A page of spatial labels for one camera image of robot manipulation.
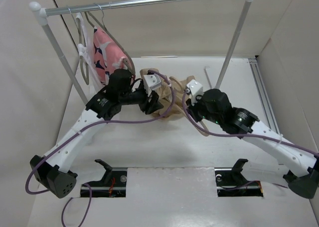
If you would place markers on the grey hanger with pink shirt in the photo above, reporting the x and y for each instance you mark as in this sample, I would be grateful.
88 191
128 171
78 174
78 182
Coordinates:
127 60

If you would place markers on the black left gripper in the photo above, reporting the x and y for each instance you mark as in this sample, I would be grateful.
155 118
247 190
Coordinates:
148 106

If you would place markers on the aluminium rail right side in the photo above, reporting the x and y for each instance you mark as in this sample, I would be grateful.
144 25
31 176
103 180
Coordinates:
262 92

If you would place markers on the pink patterned shirt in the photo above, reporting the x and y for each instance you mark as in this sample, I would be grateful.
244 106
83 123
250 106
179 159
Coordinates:
107 55

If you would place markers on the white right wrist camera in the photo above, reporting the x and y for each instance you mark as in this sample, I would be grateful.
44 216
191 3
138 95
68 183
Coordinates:
194 89

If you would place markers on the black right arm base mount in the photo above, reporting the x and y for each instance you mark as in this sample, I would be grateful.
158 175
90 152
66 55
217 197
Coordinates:
231 183

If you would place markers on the white garment on hanger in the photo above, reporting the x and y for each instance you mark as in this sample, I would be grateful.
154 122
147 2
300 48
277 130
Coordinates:
95 82

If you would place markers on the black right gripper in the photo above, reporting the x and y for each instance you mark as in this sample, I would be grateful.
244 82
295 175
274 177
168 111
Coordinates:
192 109

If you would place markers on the beige t shirt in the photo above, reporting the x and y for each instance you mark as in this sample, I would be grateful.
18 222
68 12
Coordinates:
165 97

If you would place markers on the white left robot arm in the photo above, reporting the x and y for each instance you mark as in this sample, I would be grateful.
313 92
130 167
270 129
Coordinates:
53 169

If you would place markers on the white clothes rack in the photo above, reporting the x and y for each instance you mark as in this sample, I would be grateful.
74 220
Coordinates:
41 15

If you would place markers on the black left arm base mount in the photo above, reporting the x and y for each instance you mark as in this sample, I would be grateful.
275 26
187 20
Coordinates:
112 184

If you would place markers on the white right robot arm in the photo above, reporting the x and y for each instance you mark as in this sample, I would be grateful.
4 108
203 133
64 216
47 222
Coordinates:
297 168

